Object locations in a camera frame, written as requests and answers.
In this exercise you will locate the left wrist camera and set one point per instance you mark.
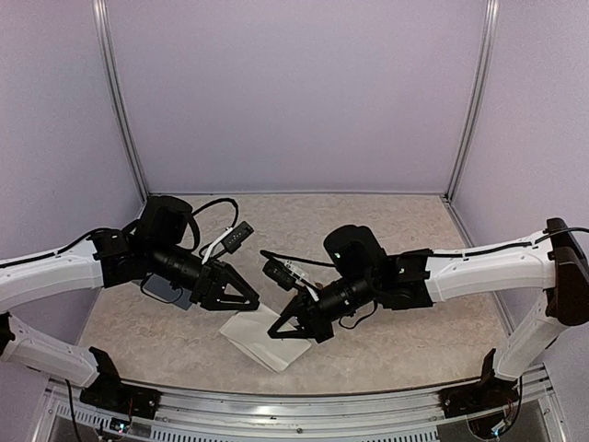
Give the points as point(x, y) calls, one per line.
point(229, 242)

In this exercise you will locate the aluminium corner post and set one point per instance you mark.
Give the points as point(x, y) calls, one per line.
point(106, 47)
point(476, 97)

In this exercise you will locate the front aluminium frame rail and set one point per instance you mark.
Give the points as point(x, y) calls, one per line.
point(182, 414)

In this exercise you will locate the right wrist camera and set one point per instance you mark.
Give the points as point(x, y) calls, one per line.
point(287, 275)

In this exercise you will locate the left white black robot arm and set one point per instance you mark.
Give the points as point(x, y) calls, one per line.
point(104, 258)

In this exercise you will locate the blue grey envelope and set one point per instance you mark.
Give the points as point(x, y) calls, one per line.
point(161, 288)

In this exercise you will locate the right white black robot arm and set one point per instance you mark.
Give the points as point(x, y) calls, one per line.
point(551, 260)

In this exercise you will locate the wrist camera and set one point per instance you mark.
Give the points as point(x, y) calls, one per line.
point(229, 242)
point(287, 275)

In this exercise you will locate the beige lined letter paper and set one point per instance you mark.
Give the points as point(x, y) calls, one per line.
point(248, 332)

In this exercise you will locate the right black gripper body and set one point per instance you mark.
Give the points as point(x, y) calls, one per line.
point(321, 329)

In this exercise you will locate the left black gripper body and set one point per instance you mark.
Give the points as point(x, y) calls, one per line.
point(205, 282)

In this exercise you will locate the left aluminium corner post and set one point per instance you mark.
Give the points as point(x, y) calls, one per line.
point(106, 47)

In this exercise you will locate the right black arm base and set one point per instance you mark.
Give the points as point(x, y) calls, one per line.
point(487, 393)

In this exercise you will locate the right aluminium corner post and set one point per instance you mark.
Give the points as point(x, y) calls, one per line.
point(476, 97)

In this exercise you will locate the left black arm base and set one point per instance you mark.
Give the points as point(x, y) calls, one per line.
point(110, 393)

